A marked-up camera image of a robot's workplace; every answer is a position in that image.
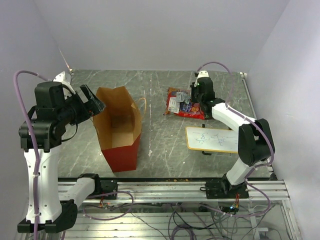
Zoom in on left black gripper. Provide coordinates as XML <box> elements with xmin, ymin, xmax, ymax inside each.
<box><xmin>57</xmin><ymin>83</ymin><xmax>106</xmax><ymax>126</ymax></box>

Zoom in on red candy bag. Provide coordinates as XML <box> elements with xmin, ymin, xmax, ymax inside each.
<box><xmin>164</xmin><ymin>87</ymin><xmax>205</xmax><ymax>120</ymax></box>

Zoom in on silver green snack wrapper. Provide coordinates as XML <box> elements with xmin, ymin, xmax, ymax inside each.
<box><xmin>176</xmin><ymin>91</ymin><xmax>191</xmax><ymax>105</ymax></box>

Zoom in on red paper bag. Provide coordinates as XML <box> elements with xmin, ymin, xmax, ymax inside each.
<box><xmin>93</xmin><ymin>86</ymin><xmax>147</xmax><ymax>173</ymax></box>

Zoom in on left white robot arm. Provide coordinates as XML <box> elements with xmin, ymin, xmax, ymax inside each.
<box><xmin>17</xmin><ymin>81</ymin><xmax>106</xmax><ymax>233</ymax></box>

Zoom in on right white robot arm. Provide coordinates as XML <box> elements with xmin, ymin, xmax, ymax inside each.
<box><xmin>190</xmin><ymin>74</ymin><xmax>275</xmax><ymax>198</ymax></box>

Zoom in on small whiteboard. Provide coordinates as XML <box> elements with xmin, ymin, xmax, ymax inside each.
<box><xmin>185</xmin><ymin>126</ymin><xmax>238</xmax><ymax>154</ymax></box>

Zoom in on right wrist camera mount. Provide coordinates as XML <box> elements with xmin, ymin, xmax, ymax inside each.
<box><xmin>194</xmin><ymin>70</ymin><xmax>209</xmax><ymax>85</ymax></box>

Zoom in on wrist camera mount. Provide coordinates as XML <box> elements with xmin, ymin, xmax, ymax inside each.
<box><xmin>194</xmin><ymin>70</ymin><xmax>209</xmax><ymax>85</ymax></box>
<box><xmin>53</xmin><ymin>71</ymin><xmax>75</xmax><ymax>94</ymax></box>

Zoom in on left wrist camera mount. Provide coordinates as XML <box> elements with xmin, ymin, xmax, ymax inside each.
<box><xmin>53</xmin><ymin>71</ymin><xmax>75</xmax><ymax>94</ymax></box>

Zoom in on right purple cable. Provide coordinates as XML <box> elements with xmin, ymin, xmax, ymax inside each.
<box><xmin>194</xmin><ymin>61</ymin><xmax>275</xmax><ymax>218</ymax></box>

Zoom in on purple cable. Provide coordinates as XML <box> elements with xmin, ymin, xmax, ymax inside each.
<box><xmin>194</xmin><ymin>61</ymin><xmax>275</xmax><ymax>218</ymax></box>
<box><xmin>12</xmin><ymin>70</ymin><xmax>66</xmax><ymax>240</ymax></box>

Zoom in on aluminium rail frame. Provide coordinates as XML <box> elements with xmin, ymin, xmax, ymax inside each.
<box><xmin>22</xmin><ymin>178</ymin><xmax>301</xmax><ymax>240</ymax></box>

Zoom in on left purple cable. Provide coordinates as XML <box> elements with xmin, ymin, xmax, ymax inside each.
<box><xmin>12</xmin><ymin>70</ymin><xmax>66</xmax><ymax>240</ymax></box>

